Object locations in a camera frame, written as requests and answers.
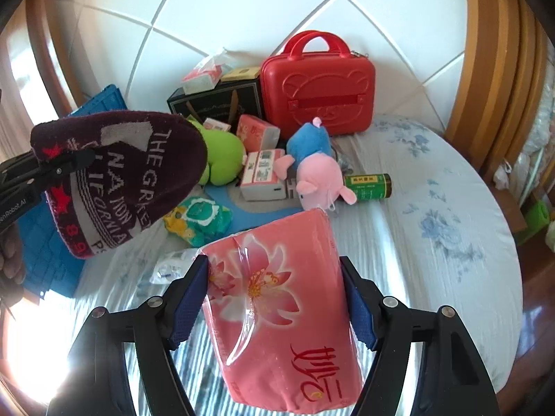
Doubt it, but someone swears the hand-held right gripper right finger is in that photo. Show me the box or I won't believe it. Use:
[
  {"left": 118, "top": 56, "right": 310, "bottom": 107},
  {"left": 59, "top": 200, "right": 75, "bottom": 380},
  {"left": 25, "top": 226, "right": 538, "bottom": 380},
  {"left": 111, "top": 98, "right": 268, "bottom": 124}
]
[{"left": 339, "top": 255, "right": 497, "bottom": 416}]

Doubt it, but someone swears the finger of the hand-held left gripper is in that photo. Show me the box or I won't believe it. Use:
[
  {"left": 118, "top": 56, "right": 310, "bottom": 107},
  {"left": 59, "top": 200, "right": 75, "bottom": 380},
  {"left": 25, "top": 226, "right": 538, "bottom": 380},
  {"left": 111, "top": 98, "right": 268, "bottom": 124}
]
[{"left": 26, "top": 149, "right": 95, "bottom": 183}]

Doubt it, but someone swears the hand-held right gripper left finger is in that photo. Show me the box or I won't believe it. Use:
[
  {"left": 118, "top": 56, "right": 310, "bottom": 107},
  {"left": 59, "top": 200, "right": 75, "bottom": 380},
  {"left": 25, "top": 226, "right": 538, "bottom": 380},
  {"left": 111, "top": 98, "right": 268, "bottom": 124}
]
[{"left": 45, "top": 255, "right": 210, "bottom": 416}]

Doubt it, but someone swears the dark maroon knit hat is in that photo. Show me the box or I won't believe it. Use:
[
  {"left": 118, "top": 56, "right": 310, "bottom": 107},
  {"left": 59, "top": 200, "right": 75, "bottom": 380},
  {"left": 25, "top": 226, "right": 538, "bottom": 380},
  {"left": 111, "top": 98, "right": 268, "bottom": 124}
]
[{"left": 30, "top": 110, "right": 208, "bottom": 260}]

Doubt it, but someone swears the blue plastic crate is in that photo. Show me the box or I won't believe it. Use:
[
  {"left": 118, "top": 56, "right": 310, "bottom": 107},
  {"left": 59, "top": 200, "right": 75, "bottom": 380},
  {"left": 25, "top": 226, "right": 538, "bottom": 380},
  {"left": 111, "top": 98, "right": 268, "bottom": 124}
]
[{"left": 15, "top": 84, "right": 128, "bottom": 297}]

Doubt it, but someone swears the pink flower tissue pack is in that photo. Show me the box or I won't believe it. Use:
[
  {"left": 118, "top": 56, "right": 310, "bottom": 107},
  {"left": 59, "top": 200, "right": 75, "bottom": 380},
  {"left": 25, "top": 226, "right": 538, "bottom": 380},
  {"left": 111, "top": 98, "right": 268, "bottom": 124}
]
[{"left": 198, "top": 208, "right": 364, "bottom": 414}]

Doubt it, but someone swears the green yellow wet wipes pack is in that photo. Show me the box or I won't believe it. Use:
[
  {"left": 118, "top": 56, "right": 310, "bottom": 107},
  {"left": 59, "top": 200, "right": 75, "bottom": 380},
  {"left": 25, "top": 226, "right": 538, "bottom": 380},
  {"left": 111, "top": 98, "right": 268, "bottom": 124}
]
[{"left": 164, "top": 196, "right": 232, "bottom": 244}]

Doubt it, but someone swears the person's left hand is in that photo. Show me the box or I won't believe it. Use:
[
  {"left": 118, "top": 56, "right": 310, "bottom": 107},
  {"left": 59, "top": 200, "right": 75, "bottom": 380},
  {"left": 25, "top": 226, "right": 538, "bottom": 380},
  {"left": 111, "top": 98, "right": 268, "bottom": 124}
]
[{"left": 0, "top": 225, "right": 26, "bottom": 289}]

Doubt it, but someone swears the clear plastic packet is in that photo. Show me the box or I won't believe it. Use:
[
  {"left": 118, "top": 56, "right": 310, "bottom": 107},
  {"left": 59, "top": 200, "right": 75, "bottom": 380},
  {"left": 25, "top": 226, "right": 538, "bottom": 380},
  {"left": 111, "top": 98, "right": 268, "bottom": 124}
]
[{"left": 150, "top": 249, "right": 202, "bottom": 284}]

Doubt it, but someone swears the green cylindrical can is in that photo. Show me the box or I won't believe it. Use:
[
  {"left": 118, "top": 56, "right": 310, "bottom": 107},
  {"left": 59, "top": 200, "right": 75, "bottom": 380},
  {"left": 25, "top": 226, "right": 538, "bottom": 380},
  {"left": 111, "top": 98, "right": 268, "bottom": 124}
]
[{"left": 342, "top": 172, "right": 393, "bottom": 202}]

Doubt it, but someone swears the pink pig plush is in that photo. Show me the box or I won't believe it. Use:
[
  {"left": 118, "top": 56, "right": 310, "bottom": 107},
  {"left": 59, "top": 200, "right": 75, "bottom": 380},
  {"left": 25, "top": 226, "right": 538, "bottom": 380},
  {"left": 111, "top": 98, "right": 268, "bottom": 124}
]
[{"left": 273, "top": 117, "right": 358, "bottom": 209}]

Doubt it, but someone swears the green frog plush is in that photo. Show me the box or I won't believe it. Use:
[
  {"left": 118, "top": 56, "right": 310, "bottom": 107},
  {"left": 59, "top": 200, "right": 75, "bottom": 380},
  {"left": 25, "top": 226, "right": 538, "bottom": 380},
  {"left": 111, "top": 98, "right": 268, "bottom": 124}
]
[{"left": 186, "top": 117, "right": 248, "bottom": 187}]

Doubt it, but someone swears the pink white tissue box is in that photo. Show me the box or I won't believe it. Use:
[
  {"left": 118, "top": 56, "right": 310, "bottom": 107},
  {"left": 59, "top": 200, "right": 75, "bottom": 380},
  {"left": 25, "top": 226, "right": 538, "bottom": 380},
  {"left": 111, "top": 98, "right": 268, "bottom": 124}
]
[{"left": 181, "top": 50, "right": 235, "bottom": 95}]

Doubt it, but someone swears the black gift box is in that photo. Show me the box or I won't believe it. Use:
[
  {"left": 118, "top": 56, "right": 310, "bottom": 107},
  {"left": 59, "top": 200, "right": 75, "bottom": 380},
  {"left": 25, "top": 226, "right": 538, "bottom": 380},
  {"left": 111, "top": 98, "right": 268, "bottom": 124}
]
[{"left": 167, "top": 79, "right": 265, "bottom": 124}]

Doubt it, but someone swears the small yellow box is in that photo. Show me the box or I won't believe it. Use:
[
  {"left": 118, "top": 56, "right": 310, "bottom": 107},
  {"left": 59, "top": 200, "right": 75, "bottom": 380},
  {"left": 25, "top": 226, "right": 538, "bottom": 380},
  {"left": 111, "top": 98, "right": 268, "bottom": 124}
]
[{"left": 220, "top": 66, "right": 261, "bottom": 83}]

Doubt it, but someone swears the green bag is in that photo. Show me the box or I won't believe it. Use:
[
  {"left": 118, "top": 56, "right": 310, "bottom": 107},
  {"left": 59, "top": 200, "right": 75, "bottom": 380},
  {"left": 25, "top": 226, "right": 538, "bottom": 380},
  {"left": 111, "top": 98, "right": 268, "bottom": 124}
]
[{"left": 527, "top": 199, "right": 550, "bottom": 230}]

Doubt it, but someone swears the red hard-shell suitcase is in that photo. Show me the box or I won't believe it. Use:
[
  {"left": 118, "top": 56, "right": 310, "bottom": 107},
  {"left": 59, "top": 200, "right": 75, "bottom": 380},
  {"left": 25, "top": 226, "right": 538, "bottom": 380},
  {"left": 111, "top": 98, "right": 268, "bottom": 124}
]
[{"left": 260, "top": 30, "right": 376, "bottom": 137}]

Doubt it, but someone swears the floral patterned fabric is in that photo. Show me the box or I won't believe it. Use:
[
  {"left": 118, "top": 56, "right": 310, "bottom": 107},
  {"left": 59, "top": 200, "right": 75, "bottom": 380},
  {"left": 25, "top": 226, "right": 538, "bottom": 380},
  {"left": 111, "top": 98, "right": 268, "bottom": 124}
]
[{"left": 520, "top": 87, "right": 555, "bottom": 209}]

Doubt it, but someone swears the white padded headboard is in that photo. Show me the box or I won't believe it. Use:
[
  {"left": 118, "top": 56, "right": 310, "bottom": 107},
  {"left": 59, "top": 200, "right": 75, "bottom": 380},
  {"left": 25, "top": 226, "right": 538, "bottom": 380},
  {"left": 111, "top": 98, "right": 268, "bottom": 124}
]
[{"left": 52, "top": 0, "right": 473, "bottom": 135}]

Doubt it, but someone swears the wooden headboard frame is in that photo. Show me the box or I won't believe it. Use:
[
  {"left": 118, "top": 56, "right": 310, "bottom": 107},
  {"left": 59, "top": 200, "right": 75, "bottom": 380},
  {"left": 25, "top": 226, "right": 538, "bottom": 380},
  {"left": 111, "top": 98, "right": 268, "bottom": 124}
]
[{"left": 22, "top": 0, "right": 551, "bottom": 183}]

